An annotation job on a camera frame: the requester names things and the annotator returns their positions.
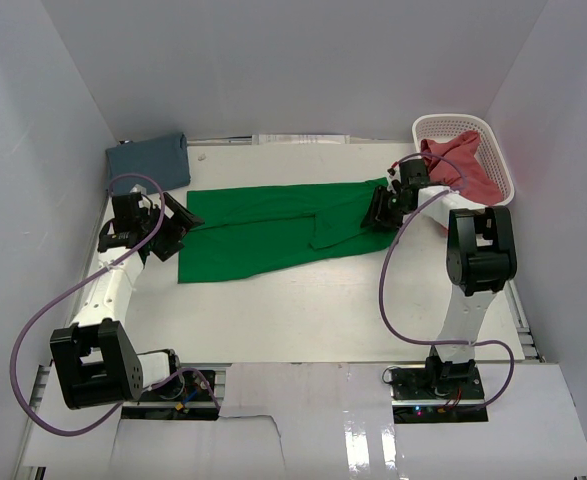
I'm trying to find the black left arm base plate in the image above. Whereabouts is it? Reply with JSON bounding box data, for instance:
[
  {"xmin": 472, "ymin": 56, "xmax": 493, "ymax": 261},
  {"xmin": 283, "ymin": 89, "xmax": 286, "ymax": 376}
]
[{"xmin": 121, "ymin": 372, "xmax": 219, "ymax": 421}]

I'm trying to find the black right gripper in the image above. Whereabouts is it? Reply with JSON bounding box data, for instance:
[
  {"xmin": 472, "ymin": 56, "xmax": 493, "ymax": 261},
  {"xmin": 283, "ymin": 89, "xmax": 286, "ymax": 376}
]
[{"xmin": 361, "ymin": 185, "xmax": 413, "ymax": 233}]

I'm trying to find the white paper sheet front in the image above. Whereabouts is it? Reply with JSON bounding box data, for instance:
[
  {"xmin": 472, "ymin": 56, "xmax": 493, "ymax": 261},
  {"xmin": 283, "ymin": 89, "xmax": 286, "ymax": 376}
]
[{"xmin": 24, "ymin": 364, "xmax": 587, "ymax": 479}]

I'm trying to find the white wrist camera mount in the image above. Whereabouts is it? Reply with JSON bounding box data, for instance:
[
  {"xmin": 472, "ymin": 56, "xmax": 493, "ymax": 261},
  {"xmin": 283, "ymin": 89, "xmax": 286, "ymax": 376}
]
[
  {"xmin": 387, "ymin": 162, "xmax": 402, "ymax": 195},
  {"xmin": 130, "ymin": 184, "xmax": 154, "ymax": 209}
]

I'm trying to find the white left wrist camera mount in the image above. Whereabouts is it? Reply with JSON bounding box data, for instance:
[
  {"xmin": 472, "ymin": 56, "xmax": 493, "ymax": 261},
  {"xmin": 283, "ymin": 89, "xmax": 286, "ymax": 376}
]
[{"xmin": 130, "ymin": 184, "xmax": 154, "ymax": 209}]

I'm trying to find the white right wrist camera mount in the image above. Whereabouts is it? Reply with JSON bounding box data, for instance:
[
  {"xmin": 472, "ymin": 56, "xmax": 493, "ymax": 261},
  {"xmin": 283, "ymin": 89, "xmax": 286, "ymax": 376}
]
[{"xmin": 387, "ymin": 162, "xmax": 402, "ymax": 195}]

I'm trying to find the aluminium table edge rail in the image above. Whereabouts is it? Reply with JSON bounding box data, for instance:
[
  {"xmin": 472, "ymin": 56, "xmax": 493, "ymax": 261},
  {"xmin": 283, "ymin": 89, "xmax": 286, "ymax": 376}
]
[{"xmin": 504, "ymin": 281, "xmax": 546, "ymax": 363}]

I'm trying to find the folded blue t shirt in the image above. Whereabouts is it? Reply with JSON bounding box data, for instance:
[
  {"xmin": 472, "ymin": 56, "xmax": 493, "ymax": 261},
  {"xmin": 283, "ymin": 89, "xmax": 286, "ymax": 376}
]
[{"xmin": 105, "ymin": 133, "xmax": 191, "ymax": 191}]

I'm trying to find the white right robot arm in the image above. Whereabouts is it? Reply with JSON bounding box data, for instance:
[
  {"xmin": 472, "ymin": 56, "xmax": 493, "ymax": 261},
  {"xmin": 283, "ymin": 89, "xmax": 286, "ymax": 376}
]
[{"xmin": 362, "ymin": 153, "xmax": 517, "ymax": 409}]

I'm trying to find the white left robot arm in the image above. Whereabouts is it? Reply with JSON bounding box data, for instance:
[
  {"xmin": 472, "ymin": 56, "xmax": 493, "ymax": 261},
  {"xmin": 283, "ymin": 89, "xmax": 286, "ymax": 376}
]
[{"xmin": 50, "ymin": 192, "xmax": 204, "ymax": 409}]

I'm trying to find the white paper label strip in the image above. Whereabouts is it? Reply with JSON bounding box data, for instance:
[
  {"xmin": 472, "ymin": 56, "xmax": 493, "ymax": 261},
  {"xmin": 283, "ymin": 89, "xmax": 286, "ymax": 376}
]
[{"xmin": 251, "ymin": 134, "xmax": 350, "ymax": 146}]

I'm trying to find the green t shirt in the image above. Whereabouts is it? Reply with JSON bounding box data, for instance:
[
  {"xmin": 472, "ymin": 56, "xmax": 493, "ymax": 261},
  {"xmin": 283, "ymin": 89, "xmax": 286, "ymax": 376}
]
[{"xmin": 177, "ymin": 179, "xmax": 394, "ymax": 284}]

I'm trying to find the white perforated plastic basket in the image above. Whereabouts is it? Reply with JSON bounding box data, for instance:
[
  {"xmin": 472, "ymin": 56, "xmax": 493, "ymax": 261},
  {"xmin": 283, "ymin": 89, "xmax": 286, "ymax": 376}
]
[{"xmin": 412, "ymin": 113, "xmax": 515, "ymax": 206}]

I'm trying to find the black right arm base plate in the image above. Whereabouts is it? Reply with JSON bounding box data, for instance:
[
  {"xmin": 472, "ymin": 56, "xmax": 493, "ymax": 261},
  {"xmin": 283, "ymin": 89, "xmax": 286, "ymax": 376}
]
[{"xmin": 381, "ymin": 366, "xmax": 489, "ymax": 425}]

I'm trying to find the pink t shirt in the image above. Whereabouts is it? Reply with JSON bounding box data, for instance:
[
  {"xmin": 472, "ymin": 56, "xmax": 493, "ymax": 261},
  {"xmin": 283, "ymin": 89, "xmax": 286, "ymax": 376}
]
[{"xmin": 420, "ymin": 130, "xmax": 503, "ymax": 205}]

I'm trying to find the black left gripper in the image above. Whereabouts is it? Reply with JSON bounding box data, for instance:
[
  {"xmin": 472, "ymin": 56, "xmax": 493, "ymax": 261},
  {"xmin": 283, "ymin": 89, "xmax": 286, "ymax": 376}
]
[{"xmin": 140, "ymin": 192, "xmax": 203, "ymax": 261}]

